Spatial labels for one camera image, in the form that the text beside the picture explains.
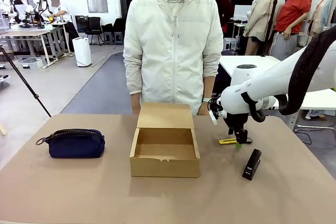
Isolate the person's right hand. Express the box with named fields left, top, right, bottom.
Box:
left=131, top=100, right=142, bottom=115

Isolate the black stand pole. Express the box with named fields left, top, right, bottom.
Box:
left=261, top=0, right=279, bottom=57

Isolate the person's left forearm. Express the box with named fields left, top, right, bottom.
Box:
left=203, top=76, right=216, bottom=100

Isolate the person in white jacket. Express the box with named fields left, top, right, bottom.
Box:
left=122, top=0, right=224, bottom=116

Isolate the yellow utility knife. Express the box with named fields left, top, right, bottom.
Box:
left=219, top=138, right=253, bottom=145

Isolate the grey floor mat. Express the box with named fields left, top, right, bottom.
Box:
left=60, top=51, right=133, bottom=115

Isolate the mannequin in beige jacket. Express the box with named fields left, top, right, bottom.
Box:
left=243, top=0, right=280, bottom=56

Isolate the clear plastic bin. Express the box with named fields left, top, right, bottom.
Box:
left=17, top=56, right=47, bottom=70

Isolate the person's left hand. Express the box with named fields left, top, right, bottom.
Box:
left=197, top=101, right=211, bottom=116

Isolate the mannequin in dark red clothes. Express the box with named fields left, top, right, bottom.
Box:
left=209, top=0, right=235, bottom=35

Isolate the black floor cable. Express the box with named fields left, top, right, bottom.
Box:
left=293, top=125, right=336, bottom=145

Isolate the black stapler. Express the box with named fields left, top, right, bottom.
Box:
left=241, top=148, right=263, bottom=182

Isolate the white air purifier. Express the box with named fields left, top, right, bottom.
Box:
left=72, top=37, right=93, bottom=68

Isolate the black office chair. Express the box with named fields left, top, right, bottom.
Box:
left=85, top=16, right=104, bottom=46

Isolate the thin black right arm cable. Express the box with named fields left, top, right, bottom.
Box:
left=240, top=92, right=266, bottom=123

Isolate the person in red shirt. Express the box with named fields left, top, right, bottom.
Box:
left=270, top=0, right=313, bottom=61

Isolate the background person in white shirt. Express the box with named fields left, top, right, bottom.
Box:
left=49, top=0, right=79, bottom=40

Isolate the black tripod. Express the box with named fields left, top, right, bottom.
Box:
left=0, top=45, right=52, bottom=118

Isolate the white and black background robot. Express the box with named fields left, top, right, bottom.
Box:
left=29, top=0, right=51, bottom=29

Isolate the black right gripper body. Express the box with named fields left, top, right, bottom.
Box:
left=223, top=113, right=249, bottom=131

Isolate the mannequin with bucket hat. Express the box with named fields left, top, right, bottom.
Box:
left=307, top=0, right=336, bottom=38

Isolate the white background table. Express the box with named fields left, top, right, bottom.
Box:
left=218, top=55, right=336, bottom=111

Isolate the wooden background work table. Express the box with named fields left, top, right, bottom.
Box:
left=0, top=29, right=57, bottom=69

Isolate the brown cardboard box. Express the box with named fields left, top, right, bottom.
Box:
left=129, top=101, right=202, bottom=178

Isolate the navy blue zipper pouch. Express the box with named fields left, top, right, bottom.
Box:
left=35, top=129, right=106, bottom=159

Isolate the grey stool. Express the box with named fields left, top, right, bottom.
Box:
left=113, top=31, right=124, bottom=46
left=103, top=31, right=114, bottom=46

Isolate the thick black right cable sleeve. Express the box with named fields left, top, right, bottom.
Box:
left=278, top=26, right=336, bottom=116

